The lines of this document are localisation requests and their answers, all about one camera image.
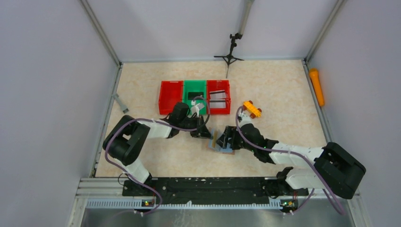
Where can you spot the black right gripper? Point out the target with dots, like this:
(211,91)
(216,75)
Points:
(223,140)

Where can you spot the orange flashlight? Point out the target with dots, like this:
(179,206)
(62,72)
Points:
(314,77)

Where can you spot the black card in green bin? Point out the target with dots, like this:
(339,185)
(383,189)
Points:
(192,95)

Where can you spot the grey small tool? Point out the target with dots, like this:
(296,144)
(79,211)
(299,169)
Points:
(122,105)

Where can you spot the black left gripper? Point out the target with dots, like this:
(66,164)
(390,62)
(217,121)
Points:
(204,133)

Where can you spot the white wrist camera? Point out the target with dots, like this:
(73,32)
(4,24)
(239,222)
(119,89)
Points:
(196,107)
(243,119)

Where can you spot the yellow toy brick car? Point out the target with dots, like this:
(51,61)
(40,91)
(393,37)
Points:
(252,109)

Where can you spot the green plastic bin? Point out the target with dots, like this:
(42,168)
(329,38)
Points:
(193,86)

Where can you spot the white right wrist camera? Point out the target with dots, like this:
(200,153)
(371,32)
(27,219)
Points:
(243,119)

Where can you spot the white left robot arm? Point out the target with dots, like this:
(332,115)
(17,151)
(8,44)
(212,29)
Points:
(124,143)

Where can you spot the card with black stripe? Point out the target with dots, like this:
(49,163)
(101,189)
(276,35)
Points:
(219,94)

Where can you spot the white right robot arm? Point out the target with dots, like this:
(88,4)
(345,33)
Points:
(330,167)

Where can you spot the left red plastic bin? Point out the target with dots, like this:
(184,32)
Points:
(171,92)

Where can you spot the white card in bin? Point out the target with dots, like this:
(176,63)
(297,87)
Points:
(217,104)

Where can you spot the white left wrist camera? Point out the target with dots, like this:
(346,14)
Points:
(196,107)

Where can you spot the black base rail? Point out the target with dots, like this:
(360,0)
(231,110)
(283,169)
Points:
(265,186)

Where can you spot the black camera tripod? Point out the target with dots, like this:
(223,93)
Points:
(230,58)

